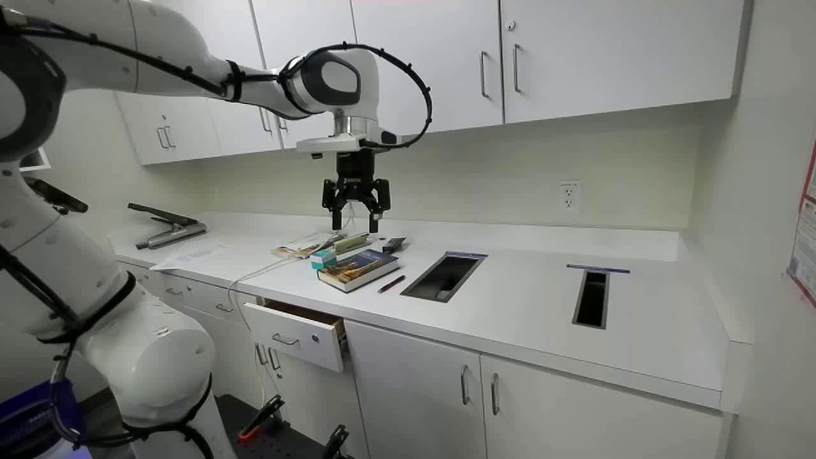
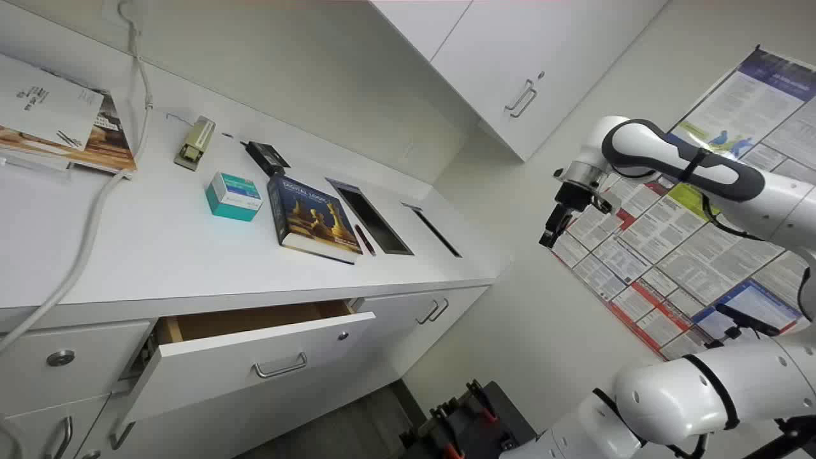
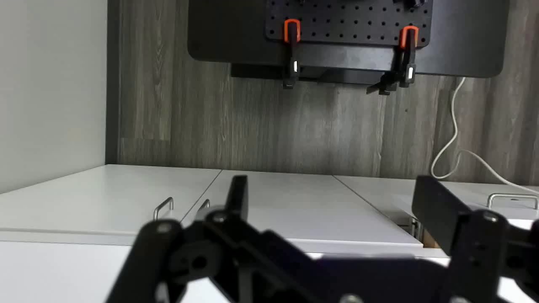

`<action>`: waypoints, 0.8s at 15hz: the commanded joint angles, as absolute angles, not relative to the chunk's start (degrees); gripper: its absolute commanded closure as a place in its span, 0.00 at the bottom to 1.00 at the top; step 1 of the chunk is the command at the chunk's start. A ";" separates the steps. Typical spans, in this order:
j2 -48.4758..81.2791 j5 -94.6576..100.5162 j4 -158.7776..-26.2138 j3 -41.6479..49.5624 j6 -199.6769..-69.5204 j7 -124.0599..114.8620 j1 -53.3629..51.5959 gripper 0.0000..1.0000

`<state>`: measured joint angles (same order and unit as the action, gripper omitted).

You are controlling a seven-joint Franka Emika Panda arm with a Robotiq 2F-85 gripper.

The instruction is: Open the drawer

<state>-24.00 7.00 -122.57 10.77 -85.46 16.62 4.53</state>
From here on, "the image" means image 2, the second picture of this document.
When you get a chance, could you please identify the dark blue book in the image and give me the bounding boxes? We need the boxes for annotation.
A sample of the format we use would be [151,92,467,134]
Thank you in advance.
[267,176,363,264]

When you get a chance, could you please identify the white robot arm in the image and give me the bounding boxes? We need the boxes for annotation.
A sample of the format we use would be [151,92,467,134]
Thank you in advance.
[499,114,816,459]

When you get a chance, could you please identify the silver drawer handle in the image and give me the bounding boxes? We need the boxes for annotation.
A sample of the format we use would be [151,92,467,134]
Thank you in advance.
[249,351,309,380]

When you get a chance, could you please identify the grey cable on counter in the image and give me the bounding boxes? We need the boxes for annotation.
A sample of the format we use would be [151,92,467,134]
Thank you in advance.
[0,0,155,358]

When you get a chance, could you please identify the silver upper cabinet handle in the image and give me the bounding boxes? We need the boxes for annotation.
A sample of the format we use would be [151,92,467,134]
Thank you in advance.
[504,79,537,117]

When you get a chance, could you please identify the teal white small box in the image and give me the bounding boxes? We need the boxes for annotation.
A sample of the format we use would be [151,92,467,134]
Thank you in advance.
[206,172,262,222]

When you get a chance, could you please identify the wall poster with text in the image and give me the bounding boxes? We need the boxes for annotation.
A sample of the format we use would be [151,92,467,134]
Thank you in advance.
[554,47,816,358]

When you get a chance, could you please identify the silver cabinet handle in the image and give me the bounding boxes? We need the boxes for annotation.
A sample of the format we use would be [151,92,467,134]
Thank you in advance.
[416,297,448,323]
[504,79,537,117]

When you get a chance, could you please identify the round silver lock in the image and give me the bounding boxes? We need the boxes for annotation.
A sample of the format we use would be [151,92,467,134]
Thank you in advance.
[46,348,77,366]

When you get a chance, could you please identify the white upper wall cabinet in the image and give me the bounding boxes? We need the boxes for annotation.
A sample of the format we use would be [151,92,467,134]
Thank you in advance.
[370,0,669,161]

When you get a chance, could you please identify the black tripod stand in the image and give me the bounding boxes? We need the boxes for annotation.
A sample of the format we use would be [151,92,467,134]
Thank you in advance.
[745,414,816,459]

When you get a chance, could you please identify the black small device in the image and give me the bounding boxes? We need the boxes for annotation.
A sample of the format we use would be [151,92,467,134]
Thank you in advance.
[245,139,289,176]

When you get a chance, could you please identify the silver right cabinet handle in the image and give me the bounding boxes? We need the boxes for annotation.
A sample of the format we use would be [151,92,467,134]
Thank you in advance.
[416,297,448,323]

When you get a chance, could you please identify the black tools on floor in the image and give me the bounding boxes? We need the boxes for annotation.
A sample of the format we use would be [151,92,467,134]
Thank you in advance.
[400,380,535,459]

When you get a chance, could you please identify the black pen on counter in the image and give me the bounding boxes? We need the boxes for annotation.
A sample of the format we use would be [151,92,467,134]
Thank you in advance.
[354,222,374,258]

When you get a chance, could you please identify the stacked books and papers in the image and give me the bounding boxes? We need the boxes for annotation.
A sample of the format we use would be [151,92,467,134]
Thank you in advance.
[0,56,136,176]

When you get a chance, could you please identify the silver lower left handle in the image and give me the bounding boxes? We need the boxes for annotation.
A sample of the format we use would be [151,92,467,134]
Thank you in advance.
[41,414,75,459]

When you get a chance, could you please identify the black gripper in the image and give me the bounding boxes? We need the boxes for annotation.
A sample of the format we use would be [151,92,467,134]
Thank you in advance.
[541,181,611,246]

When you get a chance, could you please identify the white drawer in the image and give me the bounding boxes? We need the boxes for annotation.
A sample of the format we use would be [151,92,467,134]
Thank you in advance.
[109,300,374,448]
[0,320,152,414]

